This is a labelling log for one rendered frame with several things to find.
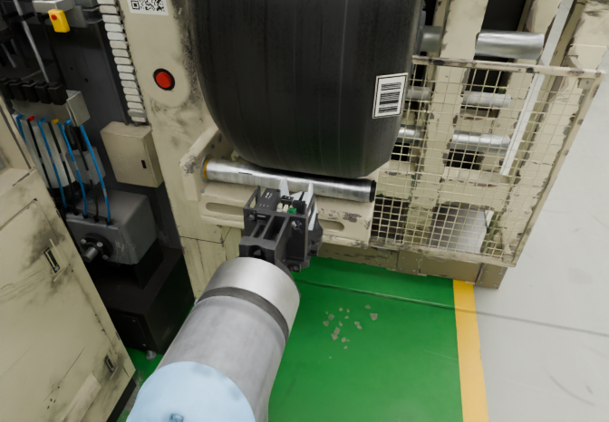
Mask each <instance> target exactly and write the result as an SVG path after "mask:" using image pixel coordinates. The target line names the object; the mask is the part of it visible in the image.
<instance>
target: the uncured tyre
mask: <svg viewBox="0 0 609 422"><path fill-rule="evenodd" d="M420 9H421V0H188V15H189V26H190V35H191V42H192V49H193V54H194V60H195V64H196V69H197V74H198V80H199V84H200V88H201V90H202V94H203V97H204V100H205V103H206V104H207V107H208V111H209V113H210V115H211V117H212V119H213V121H214V122H215V124H216V125H217V127H218V129H219V130H220V131H221V133H222V134H223V135H224V136H225V138H226V139H227V141H228V142H229V143H230V145H231V146H232V147H233V148H234V150H235V151H236V152H237V154H238V155H239V156H241V157H242V158H244V159H246V160H248V161H250V162H253V163H255V164H257V165H259V166H261V167H264V168H277V169H283V170H290V171H297V172H304V173H311V174H317V175H325V176H331V177H344V178H356V177H367V176H368V175H370V174H371V173H372V172H373V171H375V170H376V169H378V168H380V167H381V166H382V165H384V164H385V163H387V162H388V161H389V160H390V157H391V155H392V151H393V148H394V145H395V142H396V139H397V137H398V134H399V131H400V126H401V119H402V113H403V109H404V103H405V99H406V93H407V88H408V82H409V77H410V71H411V61H412V56H413V50H414V44H415V39H416V33H417V27H418V22H419V15H420ZM400 73H408V76H407V81H406V87H405V92H404V99H403V104H402V110H401V115H398V116H390V117H382V118H375V119H373V118H372V110H373V102H374V93H375V85H376V77H377V76H383V75H392V74H400Z"/></svg>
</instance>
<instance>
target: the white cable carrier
mask: <svg viewBox="0 0 609 422"><path fill-rule="evenodd" d="M97 1H98V3H99V4H106V5H100V10H101V13H107V14H104V15H103V16H102V19H103V22H108V23H107V24H105V29H106V31H109V32H108V33H107V35H108V38H109V39H112V40H111V41H110V45H111V47H113V48H114V49H112V54H113V55H115V56H116V57H115V58H114V60H115V62H116V63H119V65H117V69H118V71H119V72H120V73H119V75H120V78H121V79H123V80H122V81H121V85H122V86H125V88H123V91H124V93H127V95H126V96H125V97H126V100H127V101H129V102H128V107H129V108H131V109H130V111H137V112H144V113H146V111H145V107H144V103H143V100H142V97H141V93H140V86H139V84H138V80H137V76H136V72H135V69H134V66H133V62H132V59H131V52H130V48H129V46H128V42H127V38H126V34H125V31H124V27H123V23H122V19H121V13H120V10H119V7H118V4H117V0H97ZM123 40H124V41H123ZM125 41H126V42H125ZM126 48H127V49H128V50H127V49H126ZM129 56H130V57H129ZM130 64H131V65H130ZM135 79H136V80H135ZM137 86H138V87H137ZM143 108H144V109H143ZM131 119H132V120H135V121H142V122H146V121H147V120H146V118H138V117H131Z"/></svg>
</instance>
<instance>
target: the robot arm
mask: <svg viewBox="0 0 609 422"><path fill-rule="evenodd" d="M255 197H256V204H255V206H254V207H250V204H251V203H252V201H253V199H254V198H255ZM243 215H244V229H245V235H243V237H242V239H241V240H240V242H239V244H238V248H239V256H237V257H236V258H233V259H230V260H228V261H226V262H224V263H223V264H222V265H220V266H219V267H218V269H217V270H216V271H215V272H214V274H213V276H212V277H211V279H210V281H209V282H208V285H207V286H206V288H205V290H204V291H203V293H202V294H201V295H200V297H199V298H197V299H196V300H195V303H194V304H195V306H194V307H193V309H192V310H191V312H190V314H189V315H188V318H187V319H186V320H185V321H184V323H183V325H182V326H181V328H180V330H179V332H178V334H177V335H176V337H175V339H174V340H173V342H172V343H171V344H170V346H169V348H168V350H167V351H166V353H165V355H164V356H163V358H162V360H161V361H160V363H159V365H158V367H157V368H156V369H155V371H154V372H153V374H151V375H150V376H149V377H148V379H147V380H146V381H145V382H144V384H143V385H142V387H141V388H140V391H139V393H138V396H137V397H136V400H135V403H134V407H133V409H132V411H131V412H130V414H129V416H128V418H127V421H126V422H268V403H269V398H270V394H271V390H272V387H273V384H274V381H275V378H276V373H277V371H278V368H279V365H280V362H281V359H282V356H283V353H284V350H285V345H286V343H287V341H288V338H289V335H290V332H291V330H292V326H293V323H294V320H295V316H296V312H297V309H298V306H299V302H300V298H301V293H300V292H299V290H298V288H297V286H296V284H295V281H294V279H293V276H292V275H291V273H290V272H298V273H300V271H301V269H303V268H305V267H309V260H310V258H311V256H315V257H316V256H317V255H318V250H319V249H320V247H321V245H322V243H323V234H324V230H323V229H322V227H321V226H320V224H319V222H318V211H317V208H316V205H315V193H313V183H312V182H310V184H309V188H308V193H307V192H303V191H300V192H297V193H295V194H293V195H291V196H289V191H288V186H287V182H286V179H285V178H283V179H282V180H281V182H280V185H279V189H274V188H266V190H265V192H264V193H263V195H262V196H261V191H260V186H257V187H256V190H255V191H254V193H253V194H252V196H251V197H250V198H249V199H248V201H247V202H246V205H245V206H244V208H243Z"/></svg>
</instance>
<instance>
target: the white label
mask: <svg viewBox="0 0 609 422"><path fill-rule="evenodd" d="M407 76H408V73H400V74H392V75H383V76H377V77H376V85H375V93H374V102H373V110H372V118H373V119H375V118H382V117H390V116H398V115H401V110H402V104H403V99H404V92H405V87H406V81H407Z"/></svg>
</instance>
